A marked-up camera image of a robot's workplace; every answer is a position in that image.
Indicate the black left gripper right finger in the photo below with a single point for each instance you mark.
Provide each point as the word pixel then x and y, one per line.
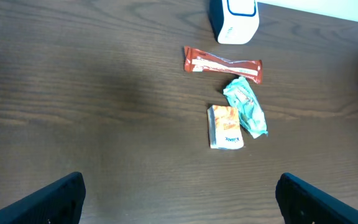
pixel 301 202

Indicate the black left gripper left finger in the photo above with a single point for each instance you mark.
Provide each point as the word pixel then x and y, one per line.
pixel 60 202

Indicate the orange tissue packet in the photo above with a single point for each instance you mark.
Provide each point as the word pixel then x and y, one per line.
pixel 224 128

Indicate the teal snack wrapper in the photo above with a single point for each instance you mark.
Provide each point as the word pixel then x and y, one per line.
pixel 252 118

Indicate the brown snack bar wrapper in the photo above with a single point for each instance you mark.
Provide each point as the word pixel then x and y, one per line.
pixel 197 60

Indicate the white barcode scanner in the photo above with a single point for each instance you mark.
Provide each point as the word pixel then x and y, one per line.
pixel 234 22

